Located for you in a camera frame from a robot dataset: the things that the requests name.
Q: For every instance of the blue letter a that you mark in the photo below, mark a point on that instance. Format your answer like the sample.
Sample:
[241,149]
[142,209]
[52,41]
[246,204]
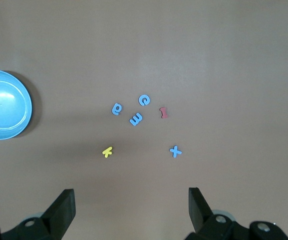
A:
[114,111]

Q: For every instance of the brown table cover sheet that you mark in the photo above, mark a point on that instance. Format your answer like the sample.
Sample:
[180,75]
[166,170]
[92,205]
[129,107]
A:
[209,62]

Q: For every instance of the red letter I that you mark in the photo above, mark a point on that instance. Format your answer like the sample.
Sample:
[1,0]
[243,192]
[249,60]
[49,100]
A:
[163,112]

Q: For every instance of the yellow letter K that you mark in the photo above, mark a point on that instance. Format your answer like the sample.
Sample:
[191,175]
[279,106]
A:
[107,152]

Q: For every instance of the blue letter X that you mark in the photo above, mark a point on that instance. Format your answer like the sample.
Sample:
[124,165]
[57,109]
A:
[175,151]

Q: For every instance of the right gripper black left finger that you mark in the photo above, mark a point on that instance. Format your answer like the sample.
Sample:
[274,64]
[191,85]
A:
[46,228]

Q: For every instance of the blue letter m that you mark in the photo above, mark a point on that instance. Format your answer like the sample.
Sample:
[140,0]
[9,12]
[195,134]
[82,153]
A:
[135,120]

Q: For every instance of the blue plate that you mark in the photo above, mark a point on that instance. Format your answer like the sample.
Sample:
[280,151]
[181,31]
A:
[3,107]

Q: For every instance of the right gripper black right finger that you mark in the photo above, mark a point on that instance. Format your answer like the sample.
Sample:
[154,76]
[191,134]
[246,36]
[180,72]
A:
[216,230]

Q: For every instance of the blue letter e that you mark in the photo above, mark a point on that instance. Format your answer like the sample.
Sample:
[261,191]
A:
[140,100]

